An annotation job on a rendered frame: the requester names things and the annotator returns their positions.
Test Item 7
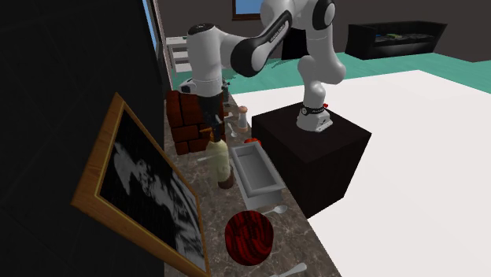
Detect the wood framed wall picture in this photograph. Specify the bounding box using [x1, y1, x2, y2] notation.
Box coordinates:
[70, 91, 212, 277]

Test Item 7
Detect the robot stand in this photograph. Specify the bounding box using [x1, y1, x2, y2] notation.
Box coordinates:
[251, 101, 372, 220]

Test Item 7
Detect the red patterned bowl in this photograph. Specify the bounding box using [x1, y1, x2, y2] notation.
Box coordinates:
[223, 209, 275, 267]

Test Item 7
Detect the white shelf unit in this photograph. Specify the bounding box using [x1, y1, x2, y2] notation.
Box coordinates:
[165, 35, 194, 79]

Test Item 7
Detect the grey rectangular tray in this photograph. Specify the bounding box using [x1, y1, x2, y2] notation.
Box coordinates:
[228, 144, 287, 211]

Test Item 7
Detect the pale wooden pepper mill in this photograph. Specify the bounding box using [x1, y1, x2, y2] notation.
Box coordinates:
[236, 105, 251, 135]

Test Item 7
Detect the black cabinet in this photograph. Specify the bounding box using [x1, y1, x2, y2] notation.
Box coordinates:
[281, 25, 310, 61]

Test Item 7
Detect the wood framed window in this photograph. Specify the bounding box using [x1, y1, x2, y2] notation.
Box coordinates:
[231, 0, 267, 22]

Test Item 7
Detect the pale bottle with brown base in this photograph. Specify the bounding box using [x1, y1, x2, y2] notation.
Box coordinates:
[208, 138, 236, 190]

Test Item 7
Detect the black sofa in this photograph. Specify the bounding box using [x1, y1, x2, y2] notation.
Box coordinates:
[344, 20, 449, 61]

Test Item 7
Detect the red brick patterned block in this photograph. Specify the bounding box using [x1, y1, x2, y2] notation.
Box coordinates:
[165, 89, 226, 156]

